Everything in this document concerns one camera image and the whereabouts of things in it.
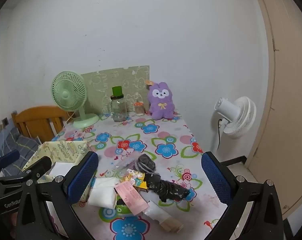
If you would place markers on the floral tablecloth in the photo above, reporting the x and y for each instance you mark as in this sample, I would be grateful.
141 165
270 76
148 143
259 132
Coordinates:
177 156

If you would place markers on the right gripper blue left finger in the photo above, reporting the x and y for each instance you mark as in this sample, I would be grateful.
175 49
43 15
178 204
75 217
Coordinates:
79 177

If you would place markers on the green patterned board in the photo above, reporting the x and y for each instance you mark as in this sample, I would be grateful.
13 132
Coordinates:
99 87

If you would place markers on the white packet brown end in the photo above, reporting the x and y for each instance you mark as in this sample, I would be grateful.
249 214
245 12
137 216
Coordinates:
165 220

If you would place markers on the green tissue pack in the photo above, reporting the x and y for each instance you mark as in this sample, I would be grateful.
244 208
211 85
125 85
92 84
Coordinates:
121 207

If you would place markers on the black umbrella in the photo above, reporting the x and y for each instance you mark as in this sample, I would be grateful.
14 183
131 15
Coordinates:
165 189

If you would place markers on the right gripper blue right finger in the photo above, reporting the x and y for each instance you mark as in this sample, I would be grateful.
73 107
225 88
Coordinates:
219 177

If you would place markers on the green desk fan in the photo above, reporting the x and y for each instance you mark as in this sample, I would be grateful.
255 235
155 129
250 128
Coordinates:
68 91

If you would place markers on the glass jar green lid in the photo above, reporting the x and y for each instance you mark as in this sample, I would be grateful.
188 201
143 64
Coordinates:
118 106

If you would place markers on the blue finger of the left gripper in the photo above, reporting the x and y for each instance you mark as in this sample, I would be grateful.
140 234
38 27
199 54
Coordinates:
9 158

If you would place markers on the purple plush bunny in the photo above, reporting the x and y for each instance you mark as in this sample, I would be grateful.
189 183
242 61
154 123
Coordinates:
160 100

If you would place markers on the grey plaid pillow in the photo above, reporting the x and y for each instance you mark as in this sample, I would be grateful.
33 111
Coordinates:
24 145

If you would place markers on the pink paper tag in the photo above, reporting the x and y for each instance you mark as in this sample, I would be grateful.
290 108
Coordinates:
131 197

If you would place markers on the beige door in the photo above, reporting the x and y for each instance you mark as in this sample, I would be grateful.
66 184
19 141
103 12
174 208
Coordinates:
276 153

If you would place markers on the yellow fabric storage box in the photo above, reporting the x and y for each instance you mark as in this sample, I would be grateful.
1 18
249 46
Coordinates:
70 152

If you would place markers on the white standing fan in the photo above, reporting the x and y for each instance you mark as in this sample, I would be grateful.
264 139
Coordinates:
237 117

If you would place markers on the yellow cartoon tissue pack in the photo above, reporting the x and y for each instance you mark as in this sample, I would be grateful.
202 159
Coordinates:
136 179

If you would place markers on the white towel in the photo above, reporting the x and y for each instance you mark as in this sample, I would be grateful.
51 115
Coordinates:
103 193

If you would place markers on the wooden bed headboard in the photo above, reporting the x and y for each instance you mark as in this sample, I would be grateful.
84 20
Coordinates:
41 121

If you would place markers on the wall power socket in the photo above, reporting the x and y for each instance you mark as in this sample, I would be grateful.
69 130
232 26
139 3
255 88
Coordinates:
3 123

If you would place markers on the clear plastic pouch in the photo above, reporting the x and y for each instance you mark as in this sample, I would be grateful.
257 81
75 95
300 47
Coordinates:
119 169

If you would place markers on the cotton swab jar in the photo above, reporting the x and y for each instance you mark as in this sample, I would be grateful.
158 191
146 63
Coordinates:
139 108

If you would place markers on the grey drawstring pouch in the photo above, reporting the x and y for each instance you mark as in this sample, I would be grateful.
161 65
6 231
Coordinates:
144 164

